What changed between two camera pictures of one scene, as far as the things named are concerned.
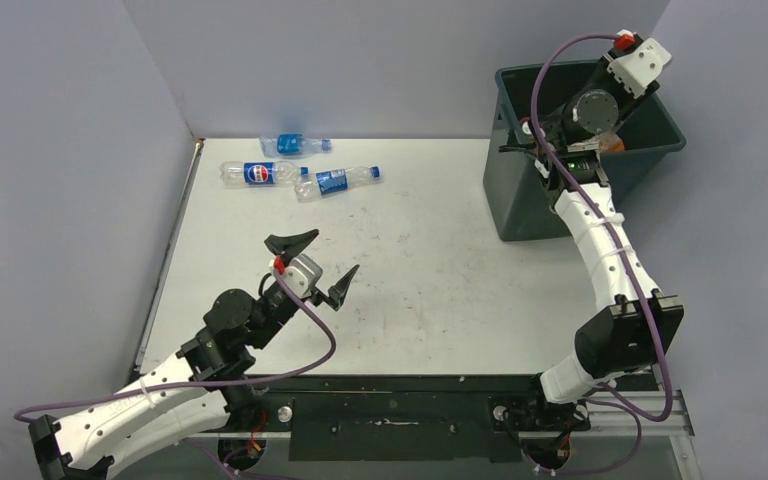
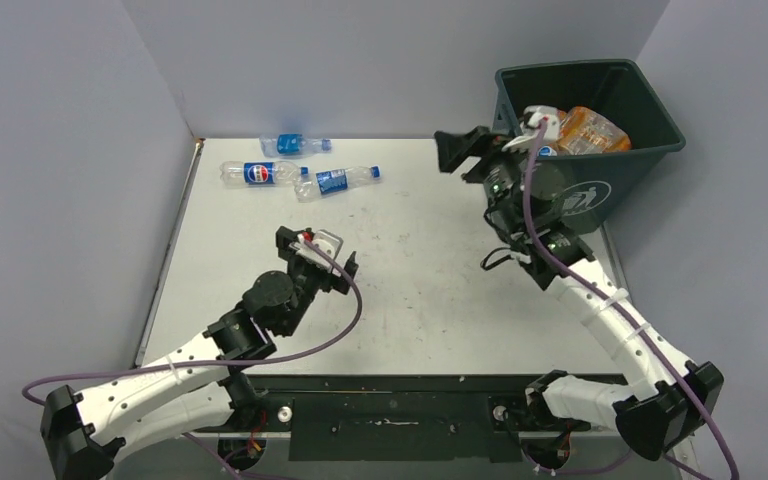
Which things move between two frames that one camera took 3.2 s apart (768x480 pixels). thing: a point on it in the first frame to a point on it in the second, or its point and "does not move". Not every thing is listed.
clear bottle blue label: (278, 145) does not move
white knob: (284, 414) does not move
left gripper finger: (337, 292) to (351, 266)
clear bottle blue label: (325, 182) does not move
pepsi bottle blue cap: (266, 173) does not move
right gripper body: (604, 76) to (496, 169)
